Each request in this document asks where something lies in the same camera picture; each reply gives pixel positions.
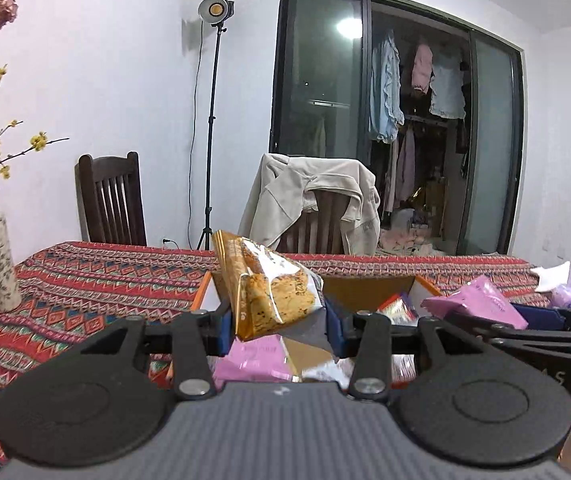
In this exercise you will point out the orange cardboard snack box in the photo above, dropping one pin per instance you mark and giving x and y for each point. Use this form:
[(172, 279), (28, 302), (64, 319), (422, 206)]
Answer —
[(301, 353)]

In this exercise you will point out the light blue hanging shirt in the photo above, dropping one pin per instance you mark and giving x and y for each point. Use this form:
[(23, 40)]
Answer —
[(385, 114)]

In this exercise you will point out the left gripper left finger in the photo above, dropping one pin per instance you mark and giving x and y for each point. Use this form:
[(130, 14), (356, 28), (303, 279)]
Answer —
[(106, 396)]

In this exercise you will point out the pink hanging garment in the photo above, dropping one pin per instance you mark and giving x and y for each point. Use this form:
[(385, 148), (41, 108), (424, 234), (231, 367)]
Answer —
[(421, 73)]

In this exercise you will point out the beige jacket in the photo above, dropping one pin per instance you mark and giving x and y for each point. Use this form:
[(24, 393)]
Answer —
[(285, 187)]

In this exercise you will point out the pink snack packet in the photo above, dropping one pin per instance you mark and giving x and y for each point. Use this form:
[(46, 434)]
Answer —
[(480, 298)]

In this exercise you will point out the studio light on stand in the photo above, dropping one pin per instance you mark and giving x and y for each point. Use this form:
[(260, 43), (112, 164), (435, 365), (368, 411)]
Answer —
[(214, 13)]

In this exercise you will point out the oat crisp snack packet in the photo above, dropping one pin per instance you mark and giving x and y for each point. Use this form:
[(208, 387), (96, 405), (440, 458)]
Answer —
[(271, 294)]

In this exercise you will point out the patterned red tablecloth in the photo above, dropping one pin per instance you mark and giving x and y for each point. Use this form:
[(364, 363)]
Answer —
[(309, 430)]

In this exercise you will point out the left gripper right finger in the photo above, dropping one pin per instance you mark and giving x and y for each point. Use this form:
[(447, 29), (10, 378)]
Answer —
[(452, 394)]

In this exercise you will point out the chair with draped jacket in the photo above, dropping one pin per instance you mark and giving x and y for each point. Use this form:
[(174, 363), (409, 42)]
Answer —
[(328, 227)]

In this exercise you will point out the dark wooden chair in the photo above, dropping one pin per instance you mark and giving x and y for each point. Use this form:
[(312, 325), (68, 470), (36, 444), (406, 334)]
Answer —
[(110, 189)]

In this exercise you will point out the dark sliding glass door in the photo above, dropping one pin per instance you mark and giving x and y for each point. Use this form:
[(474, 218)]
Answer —
[(433, 108)]

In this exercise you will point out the white tissue paper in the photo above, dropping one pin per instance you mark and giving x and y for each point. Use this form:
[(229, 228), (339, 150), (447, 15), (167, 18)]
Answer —
[(551, 278)]

